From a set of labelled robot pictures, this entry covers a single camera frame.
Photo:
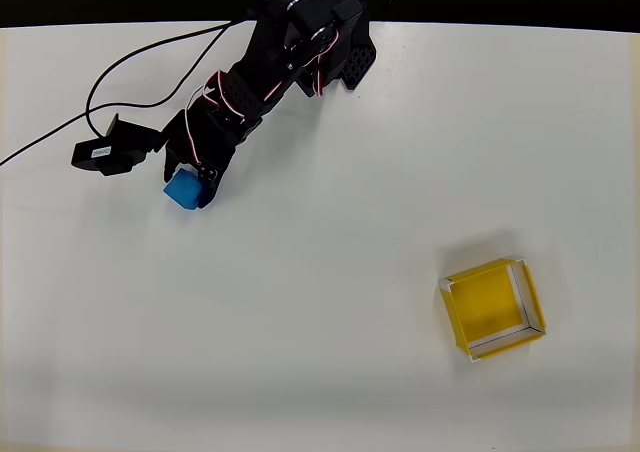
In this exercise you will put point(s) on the blue cube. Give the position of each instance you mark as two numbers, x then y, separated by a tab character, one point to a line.
182	189

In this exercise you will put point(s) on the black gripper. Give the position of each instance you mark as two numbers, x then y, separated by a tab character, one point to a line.
184	148

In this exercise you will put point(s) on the black webcam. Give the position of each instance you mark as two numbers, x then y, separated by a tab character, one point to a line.
112	149

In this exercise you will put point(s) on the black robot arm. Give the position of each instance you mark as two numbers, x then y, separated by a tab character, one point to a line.
280	57

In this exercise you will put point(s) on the yellow paper box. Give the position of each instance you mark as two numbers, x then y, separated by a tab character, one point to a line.
487	304

